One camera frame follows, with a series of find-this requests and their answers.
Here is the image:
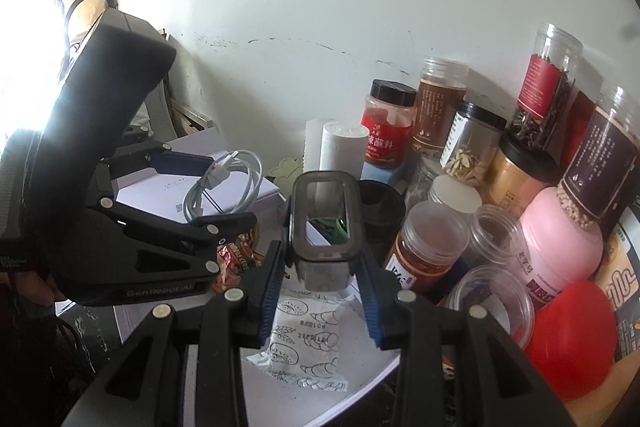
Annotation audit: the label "gold cereal packet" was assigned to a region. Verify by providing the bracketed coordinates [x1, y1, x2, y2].
[214, 231, 264, 294]

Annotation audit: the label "tall jar dark label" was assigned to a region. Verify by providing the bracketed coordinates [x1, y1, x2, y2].
[554, 79, 640, 234]

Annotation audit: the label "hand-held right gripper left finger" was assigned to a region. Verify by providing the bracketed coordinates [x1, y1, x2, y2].
[60, 194, 301, 427]

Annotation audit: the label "red seasoning jar black lid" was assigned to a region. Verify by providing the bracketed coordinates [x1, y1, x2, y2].
[362, 79, 419, 171]

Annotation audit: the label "pale green coaster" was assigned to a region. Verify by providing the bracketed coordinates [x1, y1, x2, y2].
[271, 157, 307, 194]

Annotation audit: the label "grey translucent rectangular case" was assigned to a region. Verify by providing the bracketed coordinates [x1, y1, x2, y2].
[290, 170, 362, 294]

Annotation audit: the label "white printed packet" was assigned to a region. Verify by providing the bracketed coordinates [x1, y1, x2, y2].
[242, 286, 357, 394]

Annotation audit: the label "white ribbed holder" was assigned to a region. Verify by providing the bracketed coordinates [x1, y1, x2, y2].
[302, 119, 327, 174]

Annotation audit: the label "white gift box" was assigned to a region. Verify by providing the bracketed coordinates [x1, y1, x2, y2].
[111, 127, 403, 427]

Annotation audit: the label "golden powder jar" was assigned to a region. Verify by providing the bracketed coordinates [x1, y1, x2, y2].
[487, 134, 559, 221]

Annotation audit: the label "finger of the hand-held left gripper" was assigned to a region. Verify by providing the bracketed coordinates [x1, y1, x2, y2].
[85, 196, 259, 280]
[99, 139, 213, 188]

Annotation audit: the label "black-lid jar pale slices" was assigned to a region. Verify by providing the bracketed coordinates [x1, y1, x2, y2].
[440, 100, 509, 188]

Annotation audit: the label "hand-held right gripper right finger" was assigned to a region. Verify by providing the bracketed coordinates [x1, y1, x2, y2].
[350, 251, 576, 427]

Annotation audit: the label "tall jar red label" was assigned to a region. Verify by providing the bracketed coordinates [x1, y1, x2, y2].
[505, 22, 584, 154]

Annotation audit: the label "person's left hand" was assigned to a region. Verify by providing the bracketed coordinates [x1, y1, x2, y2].
[12, 268, 67, 307]

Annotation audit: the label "clear jar brown label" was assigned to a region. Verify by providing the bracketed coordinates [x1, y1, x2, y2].
[411, 56, 469, 164]

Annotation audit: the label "black printed pouch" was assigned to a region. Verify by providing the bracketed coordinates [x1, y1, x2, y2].
[594, 206, 640, 364]

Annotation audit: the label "red plastic canister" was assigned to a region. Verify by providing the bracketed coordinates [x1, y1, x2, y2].
[524, 279, 619, 389]

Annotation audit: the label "white paper roll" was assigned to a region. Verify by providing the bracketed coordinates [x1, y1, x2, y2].
[319, 120, 371, 181]

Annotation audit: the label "white charging cable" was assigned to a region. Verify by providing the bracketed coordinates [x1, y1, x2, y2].
[182, 150, 265, 224]

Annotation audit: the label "red powder jar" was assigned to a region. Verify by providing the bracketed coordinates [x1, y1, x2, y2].
[384, 200, 472, 294]

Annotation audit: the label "red carton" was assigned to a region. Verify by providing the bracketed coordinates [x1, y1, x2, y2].
[564, 89, 602, 168]

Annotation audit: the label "pink jar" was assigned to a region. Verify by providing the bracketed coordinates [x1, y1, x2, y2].
[516, 186, 604, 314]

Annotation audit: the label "large clear jar orange label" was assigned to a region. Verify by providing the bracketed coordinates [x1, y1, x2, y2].
[444, 264, 537, 354]

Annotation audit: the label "black cup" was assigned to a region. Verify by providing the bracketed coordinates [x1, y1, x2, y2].
[357, 179, 407, 249]

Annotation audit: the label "empty clear jar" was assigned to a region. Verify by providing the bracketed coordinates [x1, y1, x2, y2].
[464, 204, 524, 269]

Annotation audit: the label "white-lid clear jar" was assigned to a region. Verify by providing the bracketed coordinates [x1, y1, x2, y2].
[426, 174, 484, 214]

